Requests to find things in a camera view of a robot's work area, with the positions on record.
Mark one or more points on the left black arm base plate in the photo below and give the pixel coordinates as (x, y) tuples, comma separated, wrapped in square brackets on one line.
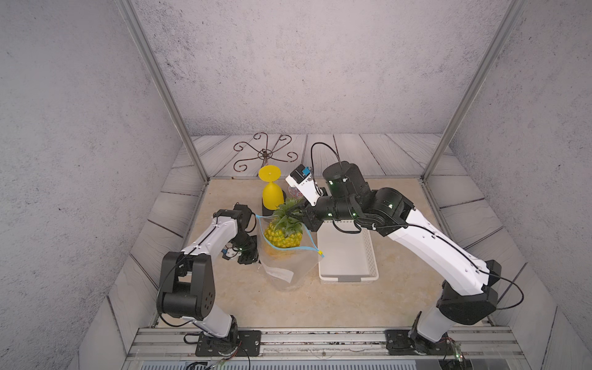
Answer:
[(227, 344)]

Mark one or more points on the metal stand with dark base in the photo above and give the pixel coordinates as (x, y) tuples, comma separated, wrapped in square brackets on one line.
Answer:
[(266, 154)]

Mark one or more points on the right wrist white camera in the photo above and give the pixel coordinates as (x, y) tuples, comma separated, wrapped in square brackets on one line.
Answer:
[(302, 179)]

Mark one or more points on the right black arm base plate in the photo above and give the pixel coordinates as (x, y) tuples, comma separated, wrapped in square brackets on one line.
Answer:
[(407, 343)]

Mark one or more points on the left aluminium frame post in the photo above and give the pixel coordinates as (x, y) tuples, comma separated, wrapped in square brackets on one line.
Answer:
[(142, 43)]

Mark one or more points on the clear zip-top plastic bag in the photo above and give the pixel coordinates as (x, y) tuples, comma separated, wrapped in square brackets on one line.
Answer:
[(286, 267)]

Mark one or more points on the right aluminium frame post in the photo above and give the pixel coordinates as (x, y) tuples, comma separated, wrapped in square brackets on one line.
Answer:
[(494, 49)]

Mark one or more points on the yellow green toy pineapple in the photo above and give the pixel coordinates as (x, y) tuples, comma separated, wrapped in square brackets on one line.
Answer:
[(286, 228)]

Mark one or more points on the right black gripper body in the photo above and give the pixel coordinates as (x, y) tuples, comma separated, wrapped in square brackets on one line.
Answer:
[(330, 209)]

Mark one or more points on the yellow plastic wine glass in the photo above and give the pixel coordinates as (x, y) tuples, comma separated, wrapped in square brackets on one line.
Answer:
[(272, 195)]

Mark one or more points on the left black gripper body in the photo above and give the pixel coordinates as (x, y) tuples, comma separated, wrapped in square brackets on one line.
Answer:
[(247, 246)]

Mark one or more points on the aluminium frame post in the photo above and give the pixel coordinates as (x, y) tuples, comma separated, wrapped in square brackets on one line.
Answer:
[(142, 43), (494, 49)]

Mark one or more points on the red blue patterned bowl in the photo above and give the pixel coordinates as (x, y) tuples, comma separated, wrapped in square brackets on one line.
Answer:
[(294, 193)]

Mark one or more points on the white perforated plastic tray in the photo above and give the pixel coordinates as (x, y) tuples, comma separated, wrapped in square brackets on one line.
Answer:
[(349, 256)]

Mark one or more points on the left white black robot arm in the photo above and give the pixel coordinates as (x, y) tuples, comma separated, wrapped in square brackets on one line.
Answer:
[(187, 288)]

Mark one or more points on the aluminium front rail frame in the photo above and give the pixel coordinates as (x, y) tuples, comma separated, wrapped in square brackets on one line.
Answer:
[(481, 347)]

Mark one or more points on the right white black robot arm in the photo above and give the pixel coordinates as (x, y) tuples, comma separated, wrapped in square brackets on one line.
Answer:
[(468, 293)]

